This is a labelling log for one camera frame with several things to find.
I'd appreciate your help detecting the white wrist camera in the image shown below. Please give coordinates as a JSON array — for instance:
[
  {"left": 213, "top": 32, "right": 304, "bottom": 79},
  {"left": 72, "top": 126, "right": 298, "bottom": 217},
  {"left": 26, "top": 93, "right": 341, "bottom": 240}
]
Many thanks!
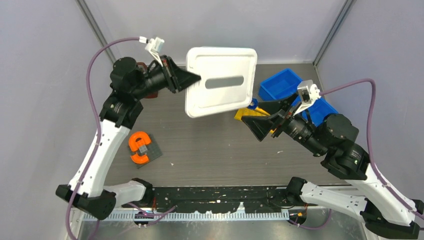
[
  {"left": 294, "top": 79, "right": 321, "bottom": 115},
  {"left": 138, "top": 36, "right": 165, "bottom": 67}
]

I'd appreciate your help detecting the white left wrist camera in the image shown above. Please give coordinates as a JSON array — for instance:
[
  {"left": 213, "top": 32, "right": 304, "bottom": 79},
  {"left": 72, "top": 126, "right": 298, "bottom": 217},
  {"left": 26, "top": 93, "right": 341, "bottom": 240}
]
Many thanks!
[{"left": 138, "top": 36, "right": 165, "bottom": 67}]

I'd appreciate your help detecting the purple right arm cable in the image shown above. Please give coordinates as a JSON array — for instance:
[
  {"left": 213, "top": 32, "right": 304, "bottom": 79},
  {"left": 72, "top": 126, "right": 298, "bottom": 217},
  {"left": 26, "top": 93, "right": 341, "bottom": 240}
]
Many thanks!
[{"left": 288, "top": 78, "right": 424, "bottom": 230}]

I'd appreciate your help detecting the white plastic bin lid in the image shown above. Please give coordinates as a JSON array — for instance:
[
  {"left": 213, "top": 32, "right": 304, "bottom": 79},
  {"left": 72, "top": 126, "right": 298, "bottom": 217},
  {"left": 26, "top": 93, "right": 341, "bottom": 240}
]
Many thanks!
[{"left": 185, "top": 46, "right": 258, "bottom": 118}]

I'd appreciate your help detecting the blue divided plastic tray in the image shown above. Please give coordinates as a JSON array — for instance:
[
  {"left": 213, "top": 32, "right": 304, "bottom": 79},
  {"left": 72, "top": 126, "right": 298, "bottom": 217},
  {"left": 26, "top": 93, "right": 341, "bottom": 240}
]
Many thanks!
[{"left": 258, "top": 68, "right": 338, "bottom": 127}]

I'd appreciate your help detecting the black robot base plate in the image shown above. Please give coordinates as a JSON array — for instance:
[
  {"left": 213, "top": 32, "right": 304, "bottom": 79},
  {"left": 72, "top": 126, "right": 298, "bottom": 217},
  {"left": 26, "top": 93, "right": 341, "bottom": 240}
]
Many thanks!
[{"left": 120, "top": 177, "right": 319, "bottom": 226}]

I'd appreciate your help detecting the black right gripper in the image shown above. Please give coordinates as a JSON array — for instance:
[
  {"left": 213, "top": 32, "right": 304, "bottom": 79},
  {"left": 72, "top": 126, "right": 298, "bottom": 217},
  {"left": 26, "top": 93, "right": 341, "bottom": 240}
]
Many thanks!
[{"left": 238, "top": 89, "right": 325, "bottom": 155}]

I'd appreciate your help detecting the brown wooden metronome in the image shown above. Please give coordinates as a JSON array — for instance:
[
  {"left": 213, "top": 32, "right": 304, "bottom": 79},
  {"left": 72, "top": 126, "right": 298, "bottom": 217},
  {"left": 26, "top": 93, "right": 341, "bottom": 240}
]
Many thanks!
[{"left": 137, "top": 62, "right": 159, "bottom": 99}]

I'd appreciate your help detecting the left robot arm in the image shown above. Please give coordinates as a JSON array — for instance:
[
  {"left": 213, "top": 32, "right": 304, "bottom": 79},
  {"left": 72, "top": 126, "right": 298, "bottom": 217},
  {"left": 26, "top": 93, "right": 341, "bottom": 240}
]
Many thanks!
[{"left": 55, "top": 55, "right": 201, "bottom": 220}]

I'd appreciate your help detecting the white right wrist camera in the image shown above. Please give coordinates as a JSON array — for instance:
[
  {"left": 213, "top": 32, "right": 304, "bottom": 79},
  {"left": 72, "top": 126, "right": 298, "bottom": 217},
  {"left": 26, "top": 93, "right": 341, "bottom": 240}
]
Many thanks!
[{"left": 294, "top": 79, "right": 321, "bottom": 115}]

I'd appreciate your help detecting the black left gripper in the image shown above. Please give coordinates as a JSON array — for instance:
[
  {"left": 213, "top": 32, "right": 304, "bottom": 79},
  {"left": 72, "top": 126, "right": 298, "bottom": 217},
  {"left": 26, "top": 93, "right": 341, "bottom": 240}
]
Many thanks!
[{"left": 132, "top": 54, "right": 201, "bottom": 100}]

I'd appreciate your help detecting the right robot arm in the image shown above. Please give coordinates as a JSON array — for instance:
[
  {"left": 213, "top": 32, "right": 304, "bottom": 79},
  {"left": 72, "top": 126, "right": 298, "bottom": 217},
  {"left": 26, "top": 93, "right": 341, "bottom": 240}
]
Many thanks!
[{"left": 241, "top": 92, "right": 424, "bottom": 240}]

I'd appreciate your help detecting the grey brick plate orange piece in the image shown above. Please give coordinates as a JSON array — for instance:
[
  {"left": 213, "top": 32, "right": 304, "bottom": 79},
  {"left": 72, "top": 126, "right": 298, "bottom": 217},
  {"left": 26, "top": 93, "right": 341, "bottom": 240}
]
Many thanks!
[{"left": 128, "top": 131, "right": 163, "bottom": 169}]

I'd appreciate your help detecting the yellow test tube rack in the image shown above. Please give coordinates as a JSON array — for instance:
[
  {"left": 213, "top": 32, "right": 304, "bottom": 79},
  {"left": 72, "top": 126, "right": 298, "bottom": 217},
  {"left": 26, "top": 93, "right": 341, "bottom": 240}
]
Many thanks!
[{"left": 234, "top": 107, "right": 270, "bottom": 121}]

